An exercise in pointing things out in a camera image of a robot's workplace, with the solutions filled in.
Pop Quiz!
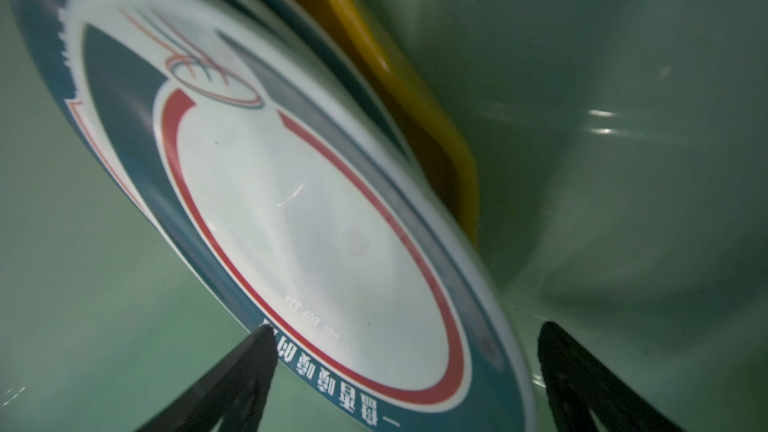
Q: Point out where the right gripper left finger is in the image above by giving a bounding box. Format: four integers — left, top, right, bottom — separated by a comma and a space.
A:
139, 325, 278, 431

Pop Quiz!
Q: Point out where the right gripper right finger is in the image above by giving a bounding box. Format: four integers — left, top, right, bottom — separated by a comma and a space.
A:
537, 321, 682, 432

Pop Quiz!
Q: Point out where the white plate red green rim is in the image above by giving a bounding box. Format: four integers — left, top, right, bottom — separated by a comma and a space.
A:
11, 0, 536, 431

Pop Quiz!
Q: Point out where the yellow scalloped dotted plate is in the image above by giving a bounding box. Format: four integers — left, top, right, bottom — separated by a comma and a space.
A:
295, 0, 480, 245

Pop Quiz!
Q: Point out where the white plate dark lettered rim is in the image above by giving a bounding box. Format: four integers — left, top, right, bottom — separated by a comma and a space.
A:
259, 0, 418, 165

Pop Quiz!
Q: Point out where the light green plastic bin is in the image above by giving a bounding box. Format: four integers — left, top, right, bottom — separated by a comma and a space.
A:
1, 0, 767, 431

